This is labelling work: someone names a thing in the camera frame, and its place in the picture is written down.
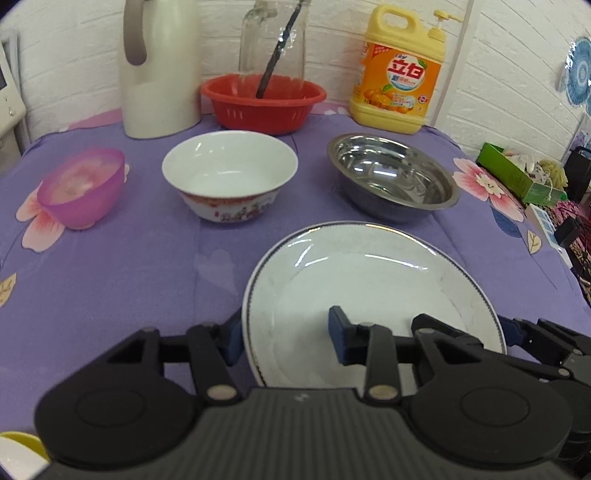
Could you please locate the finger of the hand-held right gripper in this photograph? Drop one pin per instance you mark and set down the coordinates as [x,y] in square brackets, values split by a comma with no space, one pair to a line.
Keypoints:
[510,330]
[531,364]

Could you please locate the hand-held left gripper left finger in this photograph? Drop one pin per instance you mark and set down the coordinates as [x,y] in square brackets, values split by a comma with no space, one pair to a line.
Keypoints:
[234,341]

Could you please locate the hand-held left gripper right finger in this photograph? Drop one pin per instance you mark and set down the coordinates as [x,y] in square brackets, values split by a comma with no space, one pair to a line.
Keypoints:
[338,334]

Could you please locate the dark-rimmed white plate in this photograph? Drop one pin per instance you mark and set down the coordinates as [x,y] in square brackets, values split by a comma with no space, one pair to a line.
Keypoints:
[369,286]

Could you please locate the stainless steel bowl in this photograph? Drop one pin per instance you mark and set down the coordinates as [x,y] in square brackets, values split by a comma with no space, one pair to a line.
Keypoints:
[392,175]

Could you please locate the white ceramic bowl red pattern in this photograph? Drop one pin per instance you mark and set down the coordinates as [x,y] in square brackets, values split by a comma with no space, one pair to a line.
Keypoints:
[231,170]

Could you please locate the pink plastic bowl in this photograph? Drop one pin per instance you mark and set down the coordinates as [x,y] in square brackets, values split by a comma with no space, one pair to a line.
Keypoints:
[78,194]

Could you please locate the yellow plate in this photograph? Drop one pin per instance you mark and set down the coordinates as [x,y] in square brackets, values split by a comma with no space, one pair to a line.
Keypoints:
[27,438]

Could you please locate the dark patterned cloth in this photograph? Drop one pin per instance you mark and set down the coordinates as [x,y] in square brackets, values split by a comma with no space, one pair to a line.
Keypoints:
[581,272]

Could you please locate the purple floral tablecloth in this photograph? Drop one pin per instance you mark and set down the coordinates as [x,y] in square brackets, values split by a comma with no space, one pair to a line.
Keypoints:
[138,286]

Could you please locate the small black device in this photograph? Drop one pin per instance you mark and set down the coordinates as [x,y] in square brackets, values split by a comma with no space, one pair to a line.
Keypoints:
[569,231]

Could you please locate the green cardboard box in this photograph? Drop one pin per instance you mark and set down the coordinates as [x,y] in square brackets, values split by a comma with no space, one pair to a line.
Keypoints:
[517,182]

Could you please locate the red plastic basket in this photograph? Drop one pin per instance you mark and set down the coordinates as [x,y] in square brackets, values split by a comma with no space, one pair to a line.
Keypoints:
[263,113]

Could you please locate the yellow detergent pump bottle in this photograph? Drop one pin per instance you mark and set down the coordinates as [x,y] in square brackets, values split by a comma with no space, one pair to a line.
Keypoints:
[397,78]

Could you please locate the black stick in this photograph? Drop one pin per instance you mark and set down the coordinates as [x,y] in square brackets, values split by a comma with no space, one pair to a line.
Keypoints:
[279,50]

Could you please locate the clear glass jar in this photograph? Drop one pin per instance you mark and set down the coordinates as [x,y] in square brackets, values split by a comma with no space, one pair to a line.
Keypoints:
[258,41]

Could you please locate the white appliance with screen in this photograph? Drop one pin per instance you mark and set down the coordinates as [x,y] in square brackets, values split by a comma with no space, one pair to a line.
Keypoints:
[9,97]

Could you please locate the small wall picture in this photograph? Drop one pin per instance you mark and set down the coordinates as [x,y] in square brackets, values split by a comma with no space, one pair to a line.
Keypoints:
[579,136]

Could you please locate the blue paper fan wall decoration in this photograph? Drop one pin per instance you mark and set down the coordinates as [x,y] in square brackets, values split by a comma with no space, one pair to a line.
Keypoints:
[577,69]

